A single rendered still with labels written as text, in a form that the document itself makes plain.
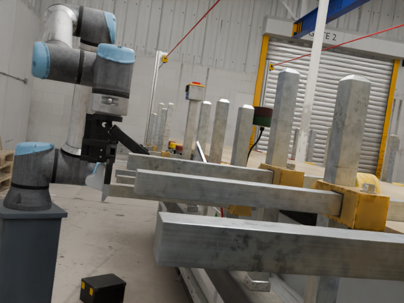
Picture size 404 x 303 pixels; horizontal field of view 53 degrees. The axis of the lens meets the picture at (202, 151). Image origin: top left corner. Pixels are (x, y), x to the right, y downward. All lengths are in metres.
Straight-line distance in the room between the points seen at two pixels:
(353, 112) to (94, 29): 1.18
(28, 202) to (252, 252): 1.55
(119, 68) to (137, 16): 8.32
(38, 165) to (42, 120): 7.49
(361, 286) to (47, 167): 1.28
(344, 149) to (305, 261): 0.36
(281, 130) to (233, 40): 8.58
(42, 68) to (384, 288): 0.91
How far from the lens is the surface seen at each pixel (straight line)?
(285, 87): 0.88
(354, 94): 0.65
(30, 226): 1.80
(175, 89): 9.07
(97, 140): 0.99
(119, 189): 1.03
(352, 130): 0.65
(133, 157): 0.77
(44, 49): 1.11
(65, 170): 1.79
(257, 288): 0.92
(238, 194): 0.55
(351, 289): 0.99
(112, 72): 0.99
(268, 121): 1.12
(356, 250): 0.33
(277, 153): 0.87
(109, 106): 0.98
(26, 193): 1.80
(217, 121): 1.34
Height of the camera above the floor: 1.02
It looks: 3 degrees down
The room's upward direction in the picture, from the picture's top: 8 degrees clockwise
